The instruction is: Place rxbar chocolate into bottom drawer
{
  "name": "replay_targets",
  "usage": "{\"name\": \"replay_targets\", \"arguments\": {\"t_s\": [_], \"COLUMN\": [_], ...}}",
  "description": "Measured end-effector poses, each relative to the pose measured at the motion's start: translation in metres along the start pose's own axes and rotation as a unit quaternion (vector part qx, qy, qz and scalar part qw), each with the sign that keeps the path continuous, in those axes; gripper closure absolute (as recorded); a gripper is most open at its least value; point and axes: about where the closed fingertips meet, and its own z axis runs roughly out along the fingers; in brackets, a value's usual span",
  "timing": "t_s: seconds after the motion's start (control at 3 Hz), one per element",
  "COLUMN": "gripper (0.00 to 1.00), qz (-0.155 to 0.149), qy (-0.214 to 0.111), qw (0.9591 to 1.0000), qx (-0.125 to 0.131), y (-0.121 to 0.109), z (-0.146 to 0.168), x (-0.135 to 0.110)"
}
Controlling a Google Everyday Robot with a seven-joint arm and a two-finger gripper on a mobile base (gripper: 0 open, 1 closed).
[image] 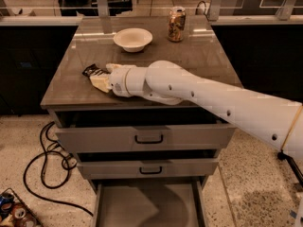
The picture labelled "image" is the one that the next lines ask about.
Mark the black stand leg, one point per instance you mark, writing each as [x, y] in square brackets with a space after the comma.
[292, 166]

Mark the blue tape strip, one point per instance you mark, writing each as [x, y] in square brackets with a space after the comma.
[293, 214]

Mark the black office chair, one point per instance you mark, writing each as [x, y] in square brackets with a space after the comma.
[75, 7]

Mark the grey drawer cabinet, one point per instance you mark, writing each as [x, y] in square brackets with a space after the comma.
[70, 92]

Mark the wire basket of cans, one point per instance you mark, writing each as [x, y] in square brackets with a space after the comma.
[14, 212]

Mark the white ceramic bowl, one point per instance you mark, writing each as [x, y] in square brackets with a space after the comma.
[133, 39]

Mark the grey drawer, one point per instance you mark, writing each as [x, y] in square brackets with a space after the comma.
[150, 203]
[150, 129]
[147, 164]

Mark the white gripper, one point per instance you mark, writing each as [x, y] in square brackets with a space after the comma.
[117, 80]

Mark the top grey drawer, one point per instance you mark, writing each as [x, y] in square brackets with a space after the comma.
[150, 129]

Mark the middle grey drawer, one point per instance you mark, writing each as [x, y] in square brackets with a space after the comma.
[147, 164]

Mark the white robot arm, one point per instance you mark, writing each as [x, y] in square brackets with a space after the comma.
[273, 120]

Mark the orange patterned drink can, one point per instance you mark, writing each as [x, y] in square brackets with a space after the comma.
[177, 20]

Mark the bottom grey drawer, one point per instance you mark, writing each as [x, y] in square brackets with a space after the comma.
[150, 203]

